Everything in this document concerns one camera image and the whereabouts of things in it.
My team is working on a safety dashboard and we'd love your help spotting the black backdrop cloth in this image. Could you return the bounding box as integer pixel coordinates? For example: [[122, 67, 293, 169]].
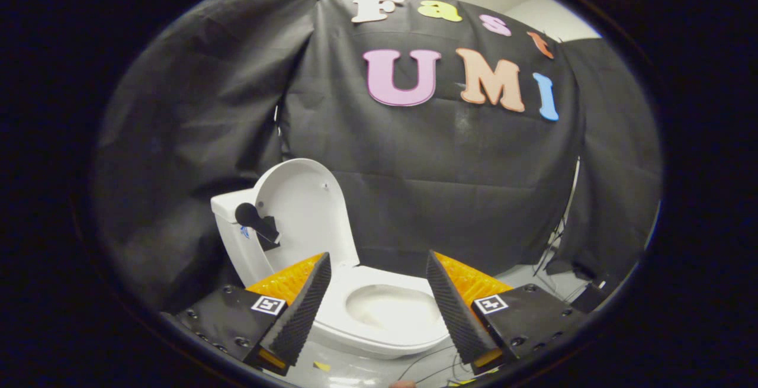
[[92, 0, 661, 313]]

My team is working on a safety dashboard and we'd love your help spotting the white ceramic toilet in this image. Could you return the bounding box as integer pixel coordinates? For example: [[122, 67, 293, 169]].
[[210, 190, 452, 360]]

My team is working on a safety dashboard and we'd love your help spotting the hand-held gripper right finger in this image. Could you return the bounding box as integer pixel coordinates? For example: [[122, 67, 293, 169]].
[[426, 250, 587, 376]]

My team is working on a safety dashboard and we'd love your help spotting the white toilet lid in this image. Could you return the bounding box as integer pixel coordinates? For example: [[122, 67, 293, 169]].
[[253, 158, 360, 273]]

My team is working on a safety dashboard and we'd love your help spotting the black lid handle tab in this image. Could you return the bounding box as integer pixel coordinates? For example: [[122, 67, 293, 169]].
[[235, 203, 281, 252]]

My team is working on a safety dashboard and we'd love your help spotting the tangle of floor cables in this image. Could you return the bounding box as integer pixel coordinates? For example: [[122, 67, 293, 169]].
[[397, 345, 476, 386]]

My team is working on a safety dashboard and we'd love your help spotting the thin metal stand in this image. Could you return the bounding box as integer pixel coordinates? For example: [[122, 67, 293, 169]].
[[533, 157, 581, 277]]

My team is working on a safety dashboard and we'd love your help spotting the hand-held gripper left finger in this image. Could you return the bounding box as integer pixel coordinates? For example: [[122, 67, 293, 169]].
[[172, 252, 332, 377]]

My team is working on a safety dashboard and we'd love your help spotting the black box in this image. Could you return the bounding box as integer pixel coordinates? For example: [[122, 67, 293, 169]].
[[571, 281, 608, 315]]

